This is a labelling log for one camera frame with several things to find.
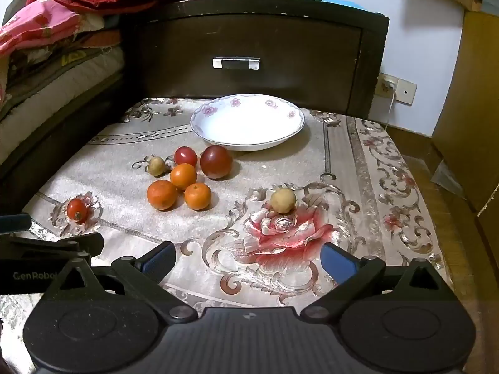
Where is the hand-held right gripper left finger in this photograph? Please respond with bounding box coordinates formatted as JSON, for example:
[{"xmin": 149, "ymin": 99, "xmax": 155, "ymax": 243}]
[{"xmin": 41, "ymin": 242, "xmax": 199, "ymax": 325}]

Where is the beige wall outlet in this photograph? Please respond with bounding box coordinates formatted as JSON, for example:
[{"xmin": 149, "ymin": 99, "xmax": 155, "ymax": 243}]
[{"xmin": 375, "ymin": 73, "xmax": 417, "ymax": 106}]

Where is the wooden wardrobe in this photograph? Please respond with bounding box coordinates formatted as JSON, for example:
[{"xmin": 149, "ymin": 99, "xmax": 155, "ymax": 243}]
[{"xmin": 401, "ymin": 0, "xmax": 499, "ymax": 221}]

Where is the orange tangerine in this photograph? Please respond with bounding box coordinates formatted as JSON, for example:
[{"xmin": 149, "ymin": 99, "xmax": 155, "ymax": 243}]
[
  {"xmin": 184, "ymin": 183, "xmax": 212, "ymax": 211},
  {"xmin": 170, "ymin": 163, "xmax": 198, "ymax": 191},
  {"xmin": 147, "ymin": 180, "xmax": 178, "ymax": 211}
]

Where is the dark wooden nightstand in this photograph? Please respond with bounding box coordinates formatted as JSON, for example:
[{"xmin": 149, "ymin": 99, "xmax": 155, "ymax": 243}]
[{"xmin": 119, "ymin": 0, "xmax": 390, "ymax": 119}]

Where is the small red tomato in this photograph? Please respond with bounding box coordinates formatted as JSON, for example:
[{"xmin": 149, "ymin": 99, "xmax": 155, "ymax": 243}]
[
  {"xmin": 174, "ymin": 146, "xmax": 198, "ymax": 167},
  {"xmin": 66, "ymin": 198, "xmax": 88, "ymax": 224}
]

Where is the white floral plate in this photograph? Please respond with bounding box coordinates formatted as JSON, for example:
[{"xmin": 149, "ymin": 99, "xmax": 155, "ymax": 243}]
[{"xmin": 190, "ymin": 94, "xmax": 305, "ymax": 152}]

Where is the floral table cloth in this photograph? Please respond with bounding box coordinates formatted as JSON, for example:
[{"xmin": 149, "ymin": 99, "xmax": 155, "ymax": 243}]
[{"xmin": 0, "ymin": 97, "xmax": 455, "ymax": 312}]

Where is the yellow-green jujube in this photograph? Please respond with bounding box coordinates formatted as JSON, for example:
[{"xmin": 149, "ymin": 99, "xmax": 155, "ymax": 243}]
[
  {"xmin": 148, "ymin": 156, "xmax": 167, "ymax": 177},
  {"xmin": 270, "ymin": 188, "xmax": 297, "ymax": 214}
]

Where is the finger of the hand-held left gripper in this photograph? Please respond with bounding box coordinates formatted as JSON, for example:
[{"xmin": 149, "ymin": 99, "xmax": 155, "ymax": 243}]
[
  {"xmin": 0, "ymin": 233, "xmax": 104, "ymax": 260},
  {"xmin": 0, "ymin": 212, "xmax": 32, "ymax": 237}
]

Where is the stacked mattress bedding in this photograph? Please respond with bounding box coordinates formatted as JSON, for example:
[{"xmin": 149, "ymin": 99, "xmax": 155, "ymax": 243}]
[{"xmin": 0, "ymin": 43, "xmax": 125, "ymax": 143}]

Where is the pink floral blanket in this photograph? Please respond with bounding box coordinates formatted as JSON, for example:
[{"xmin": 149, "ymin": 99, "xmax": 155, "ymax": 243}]
[{"xmin": 0, "ymin": 0, "xmax": 106, "ymax": 60}]

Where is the silver drawer handle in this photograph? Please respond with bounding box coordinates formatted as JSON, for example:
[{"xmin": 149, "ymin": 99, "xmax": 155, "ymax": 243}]
[{"xmin": 212, "ymin": 57, "xmax": 260, "ymax": 71}]

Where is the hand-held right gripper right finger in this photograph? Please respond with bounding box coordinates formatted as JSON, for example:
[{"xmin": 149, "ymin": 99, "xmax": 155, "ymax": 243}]
[{"xmin": 300, "ymin": 242, "xmax": 458, "ymax": 325}]

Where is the large dark red tomato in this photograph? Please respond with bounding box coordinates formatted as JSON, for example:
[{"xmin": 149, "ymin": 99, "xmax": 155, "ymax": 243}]
[{"xmin": 200, "ymin": 144, "xmax": 234, "ymax": 180}]

